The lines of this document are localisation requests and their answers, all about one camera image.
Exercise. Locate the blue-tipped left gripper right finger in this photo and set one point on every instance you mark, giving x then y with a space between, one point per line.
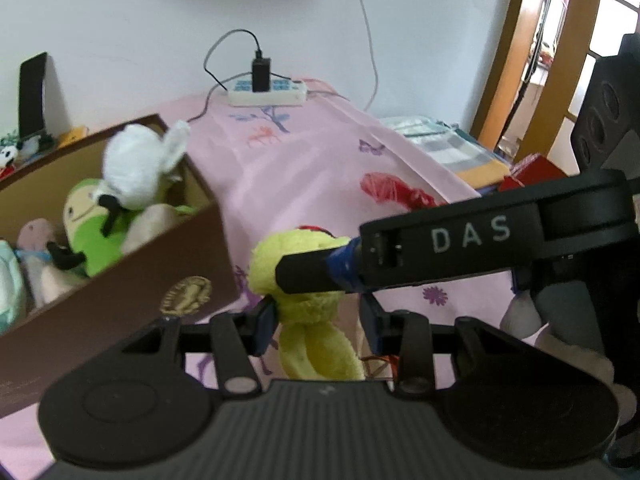
403 336

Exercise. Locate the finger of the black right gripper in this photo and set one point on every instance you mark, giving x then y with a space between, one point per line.
323 270

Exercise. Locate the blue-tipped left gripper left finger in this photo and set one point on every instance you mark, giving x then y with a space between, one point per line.
237 337

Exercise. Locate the yellow plush toy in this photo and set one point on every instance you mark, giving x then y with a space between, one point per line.
311 347

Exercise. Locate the brown cardboard box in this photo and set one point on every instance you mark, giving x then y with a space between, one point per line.
186 271

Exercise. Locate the white plush toy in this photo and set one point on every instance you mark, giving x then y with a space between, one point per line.
137 164

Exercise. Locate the white gloved right hand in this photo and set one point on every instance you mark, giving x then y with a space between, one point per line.
522 321

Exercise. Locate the red box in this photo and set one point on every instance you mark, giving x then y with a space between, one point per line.
531 170

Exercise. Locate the pink deer-print bedsheet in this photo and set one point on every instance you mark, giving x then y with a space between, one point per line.
306 173

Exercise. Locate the plaid folded blanket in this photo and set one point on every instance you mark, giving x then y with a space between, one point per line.
452 148

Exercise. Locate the white power strip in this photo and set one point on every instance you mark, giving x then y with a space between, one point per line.
282 92

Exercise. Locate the pink plush toy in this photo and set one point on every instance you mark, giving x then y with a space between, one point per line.
45 282

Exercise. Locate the green avocado plush toy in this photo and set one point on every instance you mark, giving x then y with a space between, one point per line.
83 220

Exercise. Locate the black charger plug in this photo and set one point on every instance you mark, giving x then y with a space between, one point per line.
261 72

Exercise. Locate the light blue plush toy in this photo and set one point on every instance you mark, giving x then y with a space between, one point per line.
12 288

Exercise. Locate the yellow book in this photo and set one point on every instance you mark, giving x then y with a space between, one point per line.
72 136

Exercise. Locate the small panda plush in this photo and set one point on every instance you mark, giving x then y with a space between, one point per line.
8 155

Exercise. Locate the black smartphone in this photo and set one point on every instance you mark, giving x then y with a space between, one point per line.
31 86

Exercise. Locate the wooden door frame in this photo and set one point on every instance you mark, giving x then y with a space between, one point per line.
542 67

